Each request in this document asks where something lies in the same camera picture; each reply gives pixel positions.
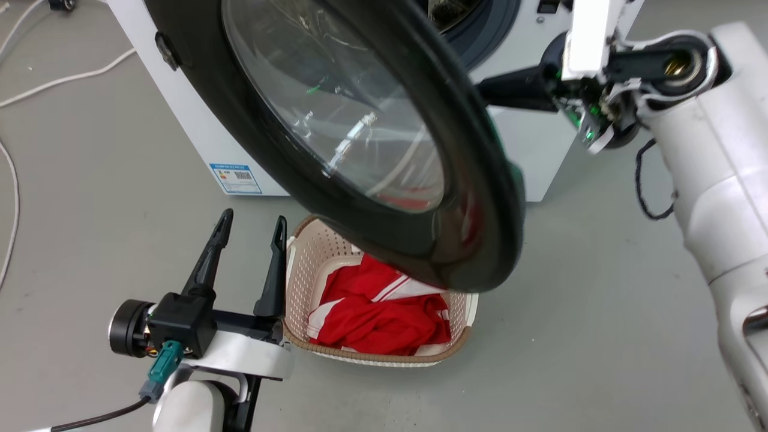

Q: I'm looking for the grey rubber drum gasket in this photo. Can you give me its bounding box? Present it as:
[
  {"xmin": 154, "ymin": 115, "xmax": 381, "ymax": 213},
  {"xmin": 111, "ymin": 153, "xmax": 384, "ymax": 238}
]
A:
[{"xmin": 427, "ymin": 0, "xmax": 521, "ymax": 71}]

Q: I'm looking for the blue white energy label sticker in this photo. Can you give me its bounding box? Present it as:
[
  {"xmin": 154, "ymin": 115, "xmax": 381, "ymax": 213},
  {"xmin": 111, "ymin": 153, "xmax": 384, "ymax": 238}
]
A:
[{"xmin": 209, "ymin": 163, "xmax": 263, "ymax": 195}]

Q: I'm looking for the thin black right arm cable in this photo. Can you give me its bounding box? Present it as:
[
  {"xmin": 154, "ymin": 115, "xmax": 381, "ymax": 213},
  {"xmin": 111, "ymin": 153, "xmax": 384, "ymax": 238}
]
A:
[{"xmin": 635, "ymin": 138, "xmax": 677, "ymax": 221}]

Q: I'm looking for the red white garment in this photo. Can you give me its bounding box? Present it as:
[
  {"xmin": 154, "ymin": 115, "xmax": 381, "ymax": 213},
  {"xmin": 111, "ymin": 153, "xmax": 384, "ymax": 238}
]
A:
[{"xmin": 307, "ymin": 253, "xmax": 452, "ymax": 356}]

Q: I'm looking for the white front-load washing machine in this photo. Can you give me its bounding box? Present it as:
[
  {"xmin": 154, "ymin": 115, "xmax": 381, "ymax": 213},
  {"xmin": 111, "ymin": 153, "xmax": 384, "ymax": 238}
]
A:
[{"xmin": 107, "ymin": 0, "xmax": 646, "ymax": 203}]

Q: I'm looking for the black round glass washer door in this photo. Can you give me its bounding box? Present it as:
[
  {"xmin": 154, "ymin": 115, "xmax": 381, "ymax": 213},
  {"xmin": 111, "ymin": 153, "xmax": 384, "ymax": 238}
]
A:
[{"xmin": 144, "ymin": 0, "xmax": 527, "ymax": 293}]

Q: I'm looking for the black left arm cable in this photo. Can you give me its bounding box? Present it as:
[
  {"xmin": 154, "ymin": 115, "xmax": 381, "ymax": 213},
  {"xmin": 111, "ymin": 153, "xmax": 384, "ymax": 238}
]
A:
[{"xmin": 51, "ymin": 397, "xmax": 151, "ymax": 432}]

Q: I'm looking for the white floor cable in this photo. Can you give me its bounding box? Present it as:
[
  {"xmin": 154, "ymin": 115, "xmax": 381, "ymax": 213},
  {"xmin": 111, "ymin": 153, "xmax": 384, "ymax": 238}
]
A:
[
  {"xmin": 0, "ymin": 0, "xmax": 46, "ymax": 56},
  {"xmin": 0, "ymin": 141, "xmax": 20, "ymax": 290},
  {"xmin": 0, "ymin": 47, "xmax": 137, "ymax": 109}
]

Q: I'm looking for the teal cable connector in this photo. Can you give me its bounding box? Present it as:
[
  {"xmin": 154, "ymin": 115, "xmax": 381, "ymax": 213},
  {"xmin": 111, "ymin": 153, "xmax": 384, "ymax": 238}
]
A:
[{"xmin": 139, "ymin": 340, "xmax": 184, "ymax": 403}]

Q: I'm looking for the beige perforated laundry basket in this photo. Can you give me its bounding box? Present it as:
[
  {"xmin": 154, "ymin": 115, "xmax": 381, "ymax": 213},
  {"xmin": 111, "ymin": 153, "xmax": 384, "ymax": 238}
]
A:
[{"xmin": 283, "ymin": 215, "xmax": 479, "ymax": 368}]

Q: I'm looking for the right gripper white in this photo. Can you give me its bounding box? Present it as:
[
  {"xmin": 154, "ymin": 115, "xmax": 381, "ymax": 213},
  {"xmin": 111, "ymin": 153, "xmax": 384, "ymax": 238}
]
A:
[{"xmin": 477, "ymin": 0, "xmax": 641, "ymax": 155}]

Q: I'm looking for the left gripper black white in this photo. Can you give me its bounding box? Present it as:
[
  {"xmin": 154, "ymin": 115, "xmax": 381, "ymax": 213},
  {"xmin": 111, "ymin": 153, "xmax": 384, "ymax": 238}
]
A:
[{"xmin": 109, "ymin": 208, "xmax": 295, "ymax": 381}]

